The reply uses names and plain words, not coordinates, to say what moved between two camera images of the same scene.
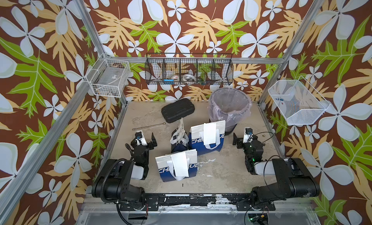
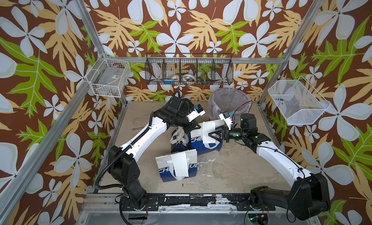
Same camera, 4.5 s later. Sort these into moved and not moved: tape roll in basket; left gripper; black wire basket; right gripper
Moved: right gripper; left gripper
Not moved: tape roll in basket; black wire basket
